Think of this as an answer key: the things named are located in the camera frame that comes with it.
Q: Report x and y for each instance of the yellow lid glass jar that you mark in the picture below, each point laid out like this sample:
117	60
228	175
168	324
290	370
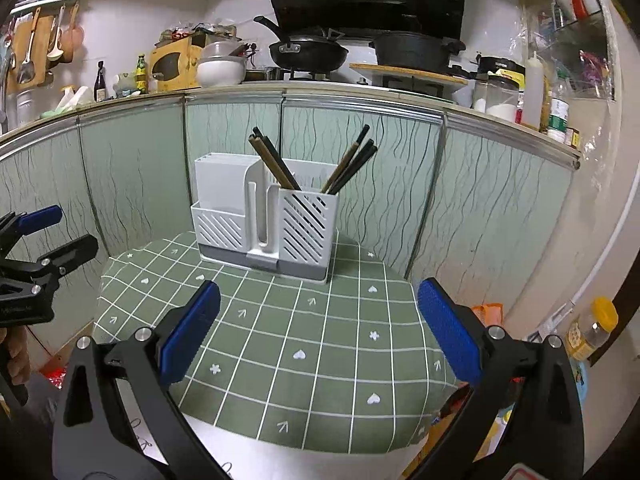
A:
591	329

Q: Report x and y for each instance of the yellow microwave oven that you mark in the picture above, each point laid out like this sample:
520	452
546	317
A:
173	66

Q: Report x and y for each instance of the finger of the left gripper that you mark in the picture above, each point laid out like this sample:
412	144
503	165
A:
71	256
31	222

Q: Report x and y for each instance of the white rice cooker pot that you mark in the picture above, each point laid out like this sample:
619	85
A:
221	63

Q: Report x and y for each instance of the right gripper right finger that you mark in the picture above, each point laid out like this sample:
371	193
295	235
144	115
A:
453	327

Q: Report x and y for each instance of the green glass bottle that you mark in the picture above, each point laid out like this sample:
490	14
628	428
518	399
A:
141	74

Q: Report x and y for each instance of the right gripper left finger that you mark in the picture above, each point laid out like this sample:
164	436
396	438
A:
182	331

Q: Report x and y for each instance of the dark glass bottle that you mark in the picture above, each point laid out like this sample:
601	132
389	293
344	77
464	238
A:
99	90

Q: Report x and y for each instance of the green label white bottle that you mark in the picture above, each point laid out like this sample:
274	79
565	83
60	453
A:
557	122

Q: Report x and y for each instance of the black cooking pot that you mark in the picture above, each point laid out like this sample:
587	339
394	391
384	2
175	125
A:
415	51

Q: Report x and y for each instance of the hanging wooden cutting board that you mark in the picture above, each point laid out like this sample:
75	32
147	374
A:
38	52

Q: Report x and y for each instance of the black wok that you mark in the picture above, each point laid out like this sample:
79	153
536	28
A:
305	54

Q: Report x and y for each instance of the clear salt container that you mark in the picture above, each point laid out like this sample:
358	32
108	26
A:
496	96

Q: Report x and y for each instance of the person's left hand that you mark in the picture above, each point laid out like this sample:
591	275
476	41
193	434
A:
15	340

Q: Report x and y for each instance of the green checkered tablecloth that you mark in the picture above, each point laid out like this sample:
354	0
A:
294	380

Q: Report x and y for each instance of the orange plastic bag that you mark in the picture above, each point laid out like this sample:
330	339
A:
489	314

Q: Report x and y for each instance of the white pipe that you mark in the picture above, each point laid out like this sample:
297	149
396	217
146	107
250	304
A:
549	325

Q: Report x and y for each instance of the white utensil holder rack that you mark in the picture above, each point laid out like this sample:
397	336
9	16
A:
244	217

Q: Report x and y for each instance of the white squeeze bottle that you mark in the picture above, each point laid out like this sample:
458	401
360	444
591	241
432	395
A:
534	93

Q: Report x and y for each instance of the black chopstick one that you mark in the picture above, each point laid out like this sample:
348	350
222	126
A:
367	145

